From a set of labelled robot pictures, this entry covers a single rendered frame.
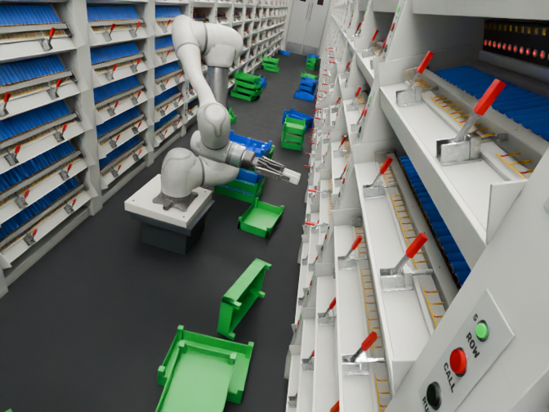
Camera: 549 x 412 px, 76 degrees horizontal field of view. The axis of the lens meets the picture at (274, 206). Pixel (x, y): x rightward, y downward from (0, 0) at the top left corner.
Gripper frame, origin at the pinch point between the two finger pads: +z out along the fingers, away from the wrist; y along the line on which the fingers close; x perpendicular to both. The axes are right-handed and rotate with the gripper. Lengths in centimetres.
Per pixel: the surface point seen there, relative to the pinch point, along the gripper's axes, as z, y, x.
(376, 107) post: 10, -42, -44
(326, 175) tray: 16.7, 27.3, 5.7
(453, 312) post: 11, -104, -42
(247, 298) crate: 2, -8, 63
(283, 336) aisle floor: 22, -23, 61
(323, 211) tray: 17.1, -2.9, 8.0
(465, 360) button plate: 10, -108, -42
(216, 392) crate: 1, -58, 57
